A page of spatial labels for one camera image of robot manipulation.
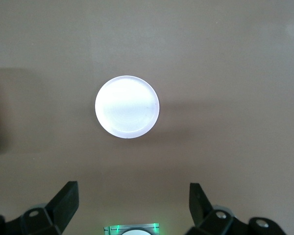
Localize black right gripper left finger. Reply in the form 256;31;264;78
0;181;79;235

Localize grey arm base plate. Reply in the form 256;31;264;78
103;222;160;235

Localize round pink plate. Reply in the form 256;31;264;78
95;75;160;140

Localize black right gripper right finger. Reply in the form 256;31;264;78
186;183;289;235

